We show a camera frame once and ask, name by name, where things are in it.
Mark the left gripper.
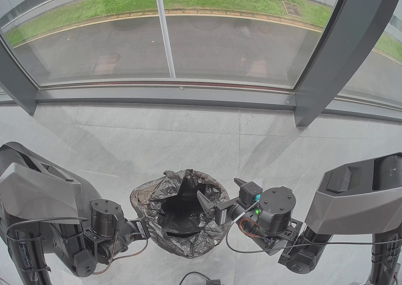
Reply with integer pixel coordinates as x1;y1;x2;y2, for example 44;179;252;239
122;217;151;243

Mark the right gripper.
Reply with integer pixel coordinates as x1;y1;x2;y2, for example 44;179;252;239
196;178;262;226

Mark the black plastic bag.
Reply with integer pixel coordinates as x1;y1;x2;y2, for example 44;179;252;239
130;169;232;259

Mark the window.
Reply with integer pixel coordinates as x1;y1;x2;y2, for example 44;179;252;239
0;0;402;128

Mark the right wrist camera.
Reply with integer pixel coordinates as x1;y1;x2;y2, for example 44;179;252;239
238;181;264;207

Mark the black cable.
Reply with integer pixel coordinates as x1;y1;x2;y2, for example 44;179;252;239
182;271;211;285
225;222;402;253

